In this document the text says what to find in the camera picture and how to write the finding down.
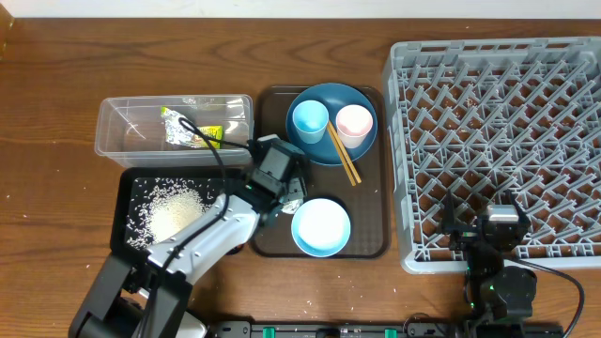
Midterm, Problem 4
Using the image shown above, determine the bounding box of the black tray bin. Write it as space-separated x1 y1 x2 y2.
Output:
110 167 223 259

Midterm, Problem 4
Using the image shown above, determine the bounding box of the pink cup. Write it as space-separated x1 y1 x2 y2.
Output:
335 104 374 148

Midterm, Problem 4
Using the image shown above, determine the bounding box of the dark blue plate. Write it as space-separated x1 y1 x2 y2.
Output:
285 83 378 166

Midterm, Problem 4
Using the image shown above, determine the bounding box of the clear plastic bin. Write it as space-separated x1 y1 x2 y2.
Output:
95 94 254 167

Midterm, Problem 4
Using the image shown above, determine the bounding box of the grey dishwasher rack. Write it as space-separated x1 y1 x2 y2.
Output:
383 37 600 274

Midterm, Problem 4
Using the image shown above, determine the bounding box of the pile of rice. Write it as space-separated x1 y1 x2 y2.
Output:
125 177 223 251

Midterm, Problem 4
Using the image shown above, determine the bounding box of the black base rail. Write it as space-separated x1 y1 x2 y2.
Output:
206 320 564 338

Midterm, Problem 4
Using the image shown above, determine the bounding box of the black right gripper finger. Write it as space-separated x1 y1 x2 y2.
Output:
505 191 530 223
439 191 456 235

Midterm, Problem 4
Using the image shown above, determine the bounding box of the brown serving tray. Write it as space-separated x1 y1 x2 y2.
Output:
254 85 391 259

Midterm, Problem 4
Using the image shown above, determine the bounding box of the light blue bowl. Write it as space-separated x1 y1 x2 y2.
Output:
291 198 351 258

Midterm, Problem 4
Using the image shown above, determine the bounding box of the wooden chopstick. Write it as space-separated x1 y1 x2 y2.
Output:
327 121 357 186
336 131 362 186

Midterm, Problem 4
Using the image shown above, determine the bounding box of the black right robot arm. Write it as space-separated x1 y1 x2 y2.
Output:
438 192 537 337

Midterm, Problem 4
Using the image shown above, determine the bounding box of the white paper wrapper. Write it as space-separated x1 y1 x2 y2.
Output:
281 199 304 215

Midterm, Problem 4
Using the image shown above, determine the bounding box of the green foil snack wrapper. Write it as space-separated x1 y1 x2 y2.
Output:
161 107 223 149

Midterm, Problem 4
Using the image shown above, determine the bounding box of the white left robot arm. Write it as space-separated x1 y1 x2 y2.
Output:
68 168 307 337

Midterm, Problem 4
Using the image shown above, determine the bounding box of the light blue cup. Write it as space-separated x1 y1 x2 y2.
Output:
292 100 330 145

